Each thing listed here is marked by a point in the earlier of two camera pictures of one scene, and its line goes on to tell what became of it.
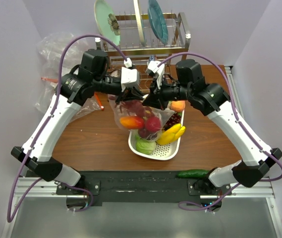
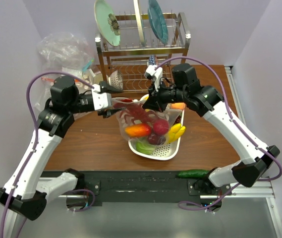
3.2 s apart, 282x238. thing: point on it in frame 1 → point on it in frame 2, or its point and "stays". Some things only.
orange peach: [178, 105] stays
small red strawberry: [152, 123] → [160, 127]
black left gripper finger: [129, 93] → [104, 88]
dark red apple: [144, 133] → [156, 139]
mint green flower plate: [106, 21] stays
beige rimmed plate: [140, 22] stays
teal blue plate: [157, 21] stays
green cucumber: [193, 173] stays
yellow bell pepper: [171, 135] stays
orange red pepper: [132, 122] → [138, 130]
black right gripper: [156, 100] stays
